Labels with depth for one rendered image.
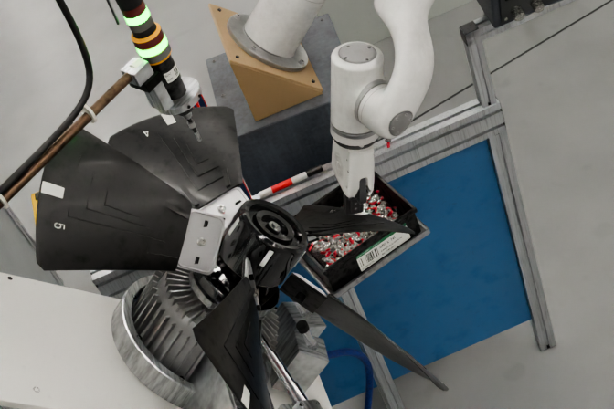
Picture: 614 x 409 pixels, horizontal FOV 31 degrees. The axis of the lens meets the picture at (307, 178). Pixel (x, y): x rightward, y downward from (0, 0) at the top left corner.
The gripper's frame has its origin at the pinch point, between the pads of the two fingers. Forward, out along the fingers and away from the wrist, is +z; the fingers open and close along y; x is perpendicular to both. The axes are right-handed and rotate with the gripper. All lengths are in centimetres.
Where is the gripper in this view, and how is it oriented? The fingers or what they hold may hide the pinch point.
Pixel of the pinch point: (353, 203)
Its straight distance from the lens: 195.1
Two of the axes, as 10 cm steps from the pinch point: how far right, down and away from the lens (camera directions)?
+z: 0.1, 7.6, 6.4
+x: 9.6, -1.9, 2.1
